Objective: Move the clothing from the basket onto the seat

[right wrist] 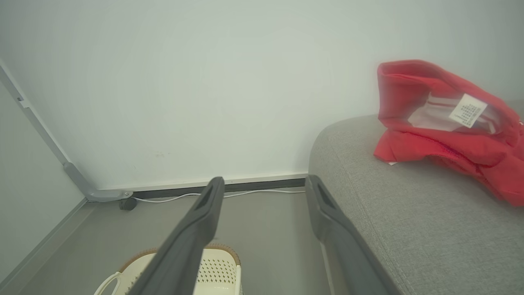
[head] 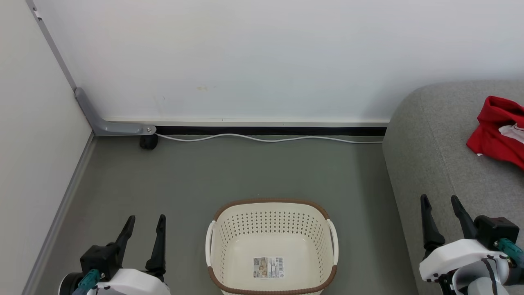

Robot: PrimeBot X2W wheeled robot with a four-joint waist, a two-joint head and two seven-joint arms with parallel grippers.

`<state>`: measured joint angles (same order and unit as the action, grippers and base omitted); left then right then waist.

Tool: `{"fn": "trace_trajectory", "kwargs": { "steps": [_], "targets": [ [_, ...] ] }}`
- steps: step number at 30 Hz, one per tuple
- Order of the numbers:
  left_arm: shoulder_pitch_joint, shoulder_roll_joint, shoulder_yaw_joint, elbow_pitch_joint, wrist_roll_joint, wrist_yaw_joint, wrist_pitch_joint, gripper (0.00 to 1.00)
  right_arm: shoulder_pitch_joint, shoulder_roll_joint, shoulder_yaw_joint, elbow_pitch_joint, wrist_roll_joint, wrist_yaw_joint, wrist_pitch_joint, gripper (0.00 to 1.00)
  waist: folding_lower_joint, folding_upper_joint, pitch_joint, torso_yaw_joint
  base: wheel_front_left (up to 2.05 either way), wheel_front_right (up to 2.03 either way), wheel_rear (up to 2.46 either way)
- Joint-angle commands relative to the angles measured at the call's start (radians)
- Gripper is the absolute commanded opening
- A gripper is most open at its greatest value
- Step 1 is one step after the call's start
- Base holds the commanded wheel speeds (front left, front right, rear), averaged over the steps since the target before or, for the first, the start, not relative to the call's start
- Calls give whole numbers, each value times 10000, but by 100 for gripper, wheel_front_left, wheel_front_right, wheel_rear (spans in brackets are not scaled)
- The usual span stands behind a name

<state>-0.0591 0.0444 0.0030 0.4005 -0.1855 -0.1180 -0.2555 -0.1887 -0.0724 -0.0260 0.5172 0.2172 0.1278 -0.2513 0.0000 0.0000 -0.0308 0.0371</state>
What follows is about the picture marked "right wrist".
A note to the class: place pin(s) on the grey metal partition foot bracket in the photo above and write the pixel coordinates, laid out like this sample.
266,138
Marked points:
98,192

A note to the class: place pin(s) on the white laundry basket brown rim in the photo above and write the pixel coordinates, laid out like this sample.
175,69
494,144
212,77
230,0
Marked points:
221,270

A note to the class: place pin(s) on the black baseboard strip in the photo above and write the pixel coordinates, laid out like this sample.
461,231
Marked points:
262,184

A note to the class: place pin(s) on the red and white shirt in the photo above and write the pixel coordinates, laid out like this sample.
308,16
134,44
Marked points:
434,143

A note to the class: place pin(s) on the grey partition frame post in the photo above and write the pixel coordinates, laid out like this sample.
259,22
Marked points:
32,110

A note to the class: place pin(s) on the grey fabric sofa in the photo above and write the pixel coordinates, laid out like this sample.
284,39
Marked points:
409,225

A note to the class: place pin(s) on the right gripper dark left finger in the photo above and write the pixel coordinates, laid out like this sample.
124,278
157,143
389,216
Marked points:
180,246

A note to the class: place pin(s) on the black caster wheel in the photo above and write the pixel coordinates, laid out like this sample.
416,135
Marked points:
128,204

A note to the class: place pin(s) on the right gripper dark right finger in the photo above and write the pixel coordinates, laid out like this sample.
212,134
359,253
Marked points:
339,246

